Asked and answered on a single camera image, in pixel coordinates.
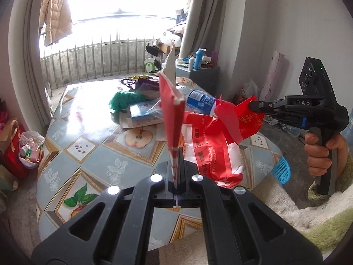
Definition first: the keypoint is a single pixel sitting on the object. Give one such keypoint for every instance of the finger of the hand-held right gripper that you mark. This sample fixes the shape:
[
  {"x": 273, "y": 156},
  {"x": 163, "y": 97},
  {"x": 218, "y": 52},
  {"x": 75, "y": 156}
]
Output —
[
  {"x": 289, "y": 118},
  {"x": 266, "y": 106}
]

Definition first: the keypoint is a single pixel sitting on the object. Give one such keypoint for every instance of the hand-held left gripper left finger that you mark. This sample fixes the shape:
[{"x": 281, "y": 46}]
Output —
[{"x": 165, "y": 191}]

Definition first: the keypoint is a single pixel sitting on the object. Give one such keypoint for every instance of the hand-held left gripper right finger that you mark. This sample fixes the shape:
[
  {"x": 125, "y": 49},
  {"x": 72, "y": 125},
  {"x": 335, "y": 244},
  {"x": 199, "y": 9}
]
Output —
[{"x": 190, "y": 193}]

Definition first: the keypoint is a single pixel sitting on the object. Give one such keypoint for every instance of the blue plastic basket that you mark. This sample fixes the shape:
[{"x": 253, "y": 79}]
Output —
[{"x": 282, "y": 169}]

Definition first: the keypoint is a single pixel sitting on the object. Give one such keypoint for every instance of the red white plastic bag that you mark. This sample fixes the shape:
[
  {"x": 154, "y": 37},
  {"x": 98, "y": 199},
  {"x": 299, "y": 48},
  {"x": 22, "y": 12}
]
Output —
[{"x": 209, "y": 140}]

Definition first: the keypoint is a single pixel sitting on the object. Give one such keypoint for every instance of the blue label plastic bottle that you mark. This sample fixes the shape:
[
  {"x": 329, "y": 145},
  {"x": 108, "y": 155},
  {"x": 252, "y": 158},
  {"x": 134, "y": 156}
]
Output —
[{"x": 200, "y": 100}]

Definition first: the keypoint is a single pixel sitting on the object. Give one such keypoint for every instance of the torn red paper packet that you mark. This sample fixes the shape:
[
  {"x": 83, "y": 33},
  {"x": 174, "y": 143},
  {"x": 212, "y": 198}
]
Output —
[{"x": 171, "y": 110}]

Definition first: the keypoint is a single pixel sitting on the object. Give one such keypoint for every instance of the blue white carton box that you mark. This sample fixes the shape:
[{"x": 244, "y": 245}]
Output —
[{"x": 143, "y": 113}]

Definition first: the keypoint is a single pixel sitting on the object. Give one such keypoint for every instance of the person's right hand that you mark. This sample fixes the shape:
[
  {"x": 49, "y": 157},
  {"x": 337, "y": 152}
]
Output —
[{"x": 317, "y": 157}]

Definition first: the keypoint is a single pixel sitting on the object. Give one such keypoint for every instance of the pink wrapped roll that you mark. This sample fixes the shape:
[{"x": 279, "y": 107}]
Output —
[{"x": 273, "y": 74}]

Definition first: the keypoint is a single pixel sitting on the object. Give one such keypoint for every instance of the grey cabinet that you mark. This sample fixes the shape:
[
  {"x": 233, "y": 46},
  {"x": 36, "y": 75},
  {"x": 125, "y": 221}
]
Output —
[{"x": 204, "y": 77}]

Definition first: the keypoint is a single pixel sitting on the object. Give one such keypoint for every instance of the purple cup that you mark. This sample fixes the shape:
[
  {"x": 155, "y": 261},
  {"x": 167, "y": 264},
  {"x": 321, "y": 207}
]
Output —
[{"x": 214, "y": 58}]

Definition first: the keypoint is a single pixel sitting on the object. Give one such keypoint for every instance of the white cup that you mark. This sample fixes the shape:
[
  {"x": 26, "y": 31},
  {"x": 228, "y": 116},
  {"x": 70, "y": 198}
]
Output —
[{"x": 207, "y": 58}]

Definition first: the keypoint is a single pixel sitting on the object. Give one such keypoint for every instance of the small white bottle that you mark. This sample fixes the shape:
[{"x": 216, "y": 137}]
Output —
[{"x": 191, "y": 63}]

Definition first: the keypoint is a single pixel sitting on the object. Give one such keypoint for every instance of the white blue tray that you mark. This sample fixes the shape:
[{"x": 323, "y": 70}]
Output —
[{"x": 182, "y": 60}]

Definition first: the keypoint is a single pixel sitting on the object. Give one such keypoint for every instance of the green plastic bag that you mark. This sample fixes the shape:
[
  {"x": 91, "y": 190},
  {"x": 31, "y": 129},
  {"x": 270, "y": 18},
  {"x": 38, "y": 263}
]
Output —
[{"x": 124, "y": 100}]

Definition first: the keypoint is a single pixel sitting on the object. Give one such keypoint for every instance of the fruit print tablecloth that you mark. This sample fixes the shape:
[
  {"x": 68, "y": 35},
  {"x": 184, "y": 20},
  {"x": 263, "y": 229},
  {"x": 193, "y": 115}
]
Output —
[{"x": 91, "y": 121}]

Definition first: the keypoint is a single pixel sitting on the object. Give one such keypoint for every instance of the grey curtain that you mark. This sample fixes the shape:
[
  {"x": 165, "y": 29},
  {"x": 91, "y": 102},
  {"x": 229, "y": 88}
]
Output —
[
  {"x": 35, "y": 74},
  {"x": 204, "y": 19}
]

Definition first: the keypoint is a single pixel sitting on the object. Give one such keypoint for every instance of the purple foil snack bag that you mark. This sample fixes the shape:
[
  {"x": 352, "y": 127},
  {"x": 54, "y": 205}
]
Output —
[{"x": 146, "y": 84}]

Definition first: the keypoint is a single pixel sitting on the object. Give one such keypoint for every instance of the cardboard box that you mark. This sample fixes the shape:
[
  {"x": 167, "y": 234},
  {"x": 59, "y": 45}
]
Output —
[{"x": 166, "y": 48}]

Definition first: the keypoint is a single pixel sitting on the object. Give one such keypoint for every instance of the green white container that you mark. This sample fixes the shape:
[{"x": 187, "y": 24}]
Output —
[{"x": 150, "y": 66}]

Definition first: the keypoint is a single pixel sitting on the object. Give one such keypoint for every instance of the white bag of wrappers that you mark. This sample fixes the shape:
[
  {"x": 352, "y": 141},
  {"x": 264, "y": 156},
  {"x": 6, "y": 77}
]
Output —
[{"x": 31, "y": 149}]

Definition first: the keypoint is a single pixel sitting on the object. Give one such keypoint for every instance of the metal balcony railing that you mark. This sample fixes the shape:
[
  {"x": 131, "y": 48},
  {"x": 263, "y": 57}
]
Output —
[{"x": 91, "y": 58}]

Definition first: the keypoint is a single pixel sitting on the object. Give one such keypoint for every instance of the red gift bag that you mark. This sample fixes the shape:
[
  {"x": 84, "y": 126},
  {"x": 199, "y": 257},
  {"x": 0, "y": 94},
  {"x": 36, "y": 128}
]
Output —
[{"x": 12, "y": 154}]

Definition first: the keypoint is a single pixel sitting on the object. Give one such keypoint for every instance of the beige padded jacket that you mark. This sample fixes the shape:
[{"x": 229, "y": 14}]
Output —
[{"x": 55, "y": 13}]

